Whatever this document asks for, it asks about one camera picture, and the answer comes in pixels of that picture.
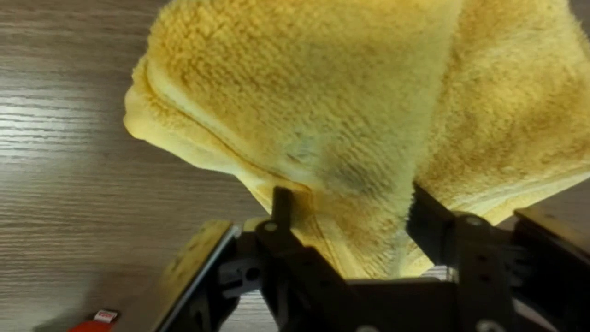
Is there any yellow terry towel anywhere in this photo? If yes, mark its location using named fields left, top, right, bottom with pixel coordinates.
left=121, top=0, right=590, bottom=281

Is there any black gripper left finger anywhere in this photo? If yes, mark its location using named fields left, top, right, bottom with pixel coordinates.
left=252, top=184, right=346, bottom=332

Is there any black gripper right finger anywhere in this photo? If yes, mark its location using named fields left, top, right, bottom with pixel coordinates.
left=405, top=182, right=515, bottom=332

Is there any red item with white label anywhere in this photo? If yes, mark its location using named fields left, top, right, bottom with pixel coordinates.
left=66, top=305, right=121, bottom=332

